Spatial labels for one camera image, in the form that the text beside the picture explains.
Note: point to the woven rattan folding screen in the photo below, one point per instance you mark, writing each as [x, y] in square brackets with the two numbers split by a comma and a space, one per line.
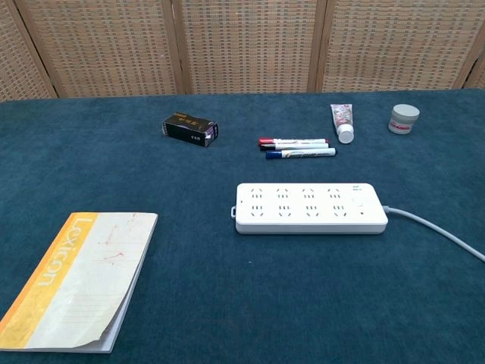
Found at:
[242, 45]

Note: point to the white power strip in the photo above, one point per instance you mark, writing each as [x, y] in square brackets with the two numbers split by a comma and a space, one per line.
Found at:
[310, 212]

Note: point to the black rectangular carton box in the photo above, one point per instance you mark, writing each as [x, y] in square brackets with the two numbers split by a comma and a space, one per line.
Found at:
[189, 129]

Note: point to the blue cap whiteboard marker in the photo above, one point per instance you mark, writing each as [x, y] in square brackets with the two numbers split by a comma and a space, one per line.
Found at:
[303, 153]

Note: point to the yellow white Lexicon notebook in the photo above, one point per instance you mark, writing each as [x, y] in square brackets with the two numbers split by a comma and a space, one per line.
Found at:
[76, 288]

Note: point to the black cap whiteboard marker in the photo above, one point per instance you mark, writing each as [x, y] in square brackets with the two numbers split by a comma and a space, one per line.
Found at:
[299, 146]

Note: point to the small white cream jar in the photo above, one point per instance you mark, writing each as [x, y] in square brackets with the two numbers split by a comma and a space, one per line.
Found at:
[404, 119]

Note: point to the white cap cream tube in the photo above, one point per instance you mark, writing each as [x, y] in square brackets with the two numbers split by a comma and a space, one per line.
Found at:
[343, 119]

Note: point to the teal blue table cloth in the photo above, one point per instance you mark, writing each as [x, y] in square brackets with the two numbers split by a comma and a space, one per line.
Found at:
[197, 288]

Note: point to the red cap whiteboard marker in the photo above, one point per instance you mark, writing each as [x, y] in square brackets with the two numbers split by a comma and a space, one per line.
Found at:
[295, 141]

